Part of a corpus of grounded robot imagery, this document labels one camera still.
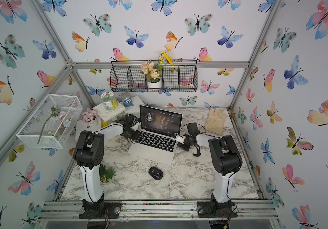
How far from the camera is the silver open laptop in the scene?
3.09 feet

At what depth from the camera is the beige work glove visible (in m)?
1.10

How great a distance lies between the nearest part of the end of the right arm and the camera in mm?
771

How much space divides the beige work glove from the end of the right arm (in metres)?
0.24

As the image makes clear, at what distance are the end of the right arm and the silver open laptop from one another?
0.19 feet

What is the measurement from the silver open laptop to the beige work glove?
27 centimetres

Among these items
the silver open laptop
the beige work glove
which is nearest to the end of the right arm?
the silver open laptop
